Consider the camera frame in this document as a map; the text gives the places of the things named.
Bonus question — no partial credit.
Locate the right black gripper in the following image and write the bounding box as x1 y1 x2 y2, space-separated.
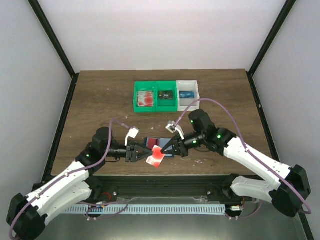
161 131 206 158

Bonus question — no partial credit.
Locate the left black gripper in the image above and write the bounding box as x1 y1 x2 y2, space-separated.
103 140 153 164

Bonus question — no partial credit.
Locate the blue leather card holder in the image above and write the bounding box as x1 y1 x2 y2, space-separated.
143 137 171 148

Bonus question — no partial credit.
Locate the red card with stripe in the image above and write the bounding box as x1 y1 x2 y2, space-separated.
146 137 158 149

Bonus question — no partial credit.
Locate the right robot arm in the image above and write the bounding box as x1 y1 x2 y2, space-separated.
161 109 311 218

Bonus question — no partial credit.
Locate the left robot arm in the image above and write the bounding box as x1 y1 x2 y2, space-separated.
6 127 153 240

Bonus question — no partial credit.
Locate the black card in bin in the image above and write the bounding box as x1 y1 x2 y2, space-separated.
158 90 174 100

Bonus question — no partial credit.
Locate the blue card in bin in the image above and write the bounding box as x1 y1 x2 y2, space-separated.
179 91 195 99

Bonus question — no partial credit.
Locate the red white card in bin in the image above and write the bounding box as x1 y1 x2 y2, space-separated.
137 91 154 107

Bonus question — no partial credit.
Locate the green double storage bin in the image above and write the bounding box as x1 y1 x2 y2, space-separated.
133 80 178 113

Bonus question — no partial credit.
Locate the white storage bin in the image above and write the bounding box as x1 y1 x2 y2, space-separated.
176 80 200 112

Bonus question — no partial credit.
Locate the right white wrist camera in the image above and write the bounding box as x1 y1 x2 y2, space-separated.
165 120 185 140

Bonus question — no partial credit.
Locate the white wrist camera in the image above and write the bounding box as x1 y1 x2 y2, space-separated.
165 120 185 140
124 126 140 146

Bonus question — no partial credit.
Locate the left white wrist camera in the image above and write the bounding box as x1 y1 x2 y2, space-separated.
124 126 140 146

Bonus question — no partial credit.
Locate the black aluminium frame rail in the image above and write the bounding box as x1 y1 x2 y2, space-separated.
87 174 261 204

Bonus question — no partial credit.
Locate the light blue slotted cable duct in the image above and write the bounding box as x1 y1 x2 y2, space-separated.
64 204 226 215

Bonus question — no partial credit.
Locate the left black frame post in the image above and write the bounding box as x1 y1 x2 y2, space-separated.
27 0 76 78

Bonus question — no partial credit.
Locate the black frame post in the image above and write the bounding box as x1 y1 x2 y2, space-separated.
27 0 76 78
247 0 297 76

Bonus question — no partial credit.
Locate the right black frame post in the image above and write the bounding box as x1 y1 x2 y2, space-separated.
247 0 297 76

